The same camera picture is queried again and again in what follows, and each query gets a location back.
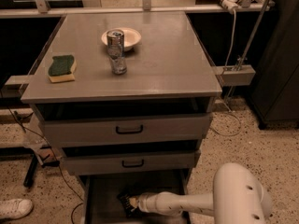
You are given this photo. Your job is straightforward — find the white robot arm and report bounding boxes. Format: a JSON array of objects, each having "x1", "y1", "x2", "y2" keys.
[{"x1": 128, "y1": 163, "x2": 272, "y2": 224}]

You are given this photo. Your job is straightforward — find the bottom open grey drawer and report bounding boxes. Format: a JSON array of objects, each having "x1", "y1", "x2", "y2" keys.
[{"x1": 84, "y1": 170, "x2": 191, "y2": 224}]

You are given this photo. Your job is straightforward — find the middle grey drawer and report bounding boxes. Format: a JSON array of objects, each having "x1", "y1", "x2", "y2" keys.
[{"x1": 64, "y1": 150, "x2": 200, "y2": 175}]

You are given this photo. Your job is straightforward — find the top grey drawer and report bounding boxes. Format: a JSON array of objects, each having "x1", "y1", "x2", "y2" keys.
[{"x1": 40, "y1": 114, "x2": 212, "y2": 147}]

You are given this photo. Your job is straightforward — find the grey drawer cabinet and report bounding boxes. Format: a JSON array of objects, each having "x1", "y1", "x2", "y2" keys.
[{"x1": 22, "y1": 12, "x2": 221, "y2": 224}]

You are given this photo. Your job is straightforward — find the black bar on floor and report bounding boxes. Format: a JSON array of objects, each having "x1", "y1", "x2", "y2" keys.
[{"x1": 23, "y1": 155, "x2": 38, "y2": 188}]

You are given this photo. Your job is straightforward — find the white sneaker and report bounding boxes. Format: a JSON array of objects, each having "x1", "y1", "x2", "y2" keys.
[{"x1": 0, "y1": 199, "x2": 34, "y2": 219}]

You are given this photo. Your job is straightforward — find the green yellow sponge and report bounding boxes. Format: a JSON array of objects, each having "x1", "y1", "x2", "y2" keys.
[{"x1": 48, "y1": 55, "x2": 77, "y2": 83}]

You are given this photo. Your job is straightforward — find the silver drink can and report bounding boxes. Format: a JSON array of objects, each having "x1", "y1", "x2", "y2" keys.
[{"x1": 107, "y1": 29, "x2": 127, "y2": 75}]

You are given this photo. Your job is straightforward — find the metal diagonal rod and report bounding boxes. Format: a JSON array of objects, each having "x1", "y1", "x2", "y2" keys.
[{"x1": 235, "y1": 0, "x2": 270, "y2": 71}]

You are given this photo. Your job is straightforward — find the black floor cable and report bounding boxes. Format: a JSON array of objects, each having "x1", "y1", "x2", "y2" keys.
[{"x1": 0, "y1": 91, "x2": 85, "y2": 224}]

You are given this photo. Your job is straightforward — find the grey side bracket block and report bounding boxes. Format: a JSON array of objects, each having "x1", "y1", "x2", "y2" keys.
[{"x1": 212, "y1": 65, "x2": 256, "y2": 87}]

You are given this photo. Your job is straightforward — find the white power cable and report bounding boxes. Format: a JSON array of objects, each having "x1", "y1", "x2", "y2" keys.
[{"x1": 208, "y1": 8, "x2": 243, "y2": 138}]

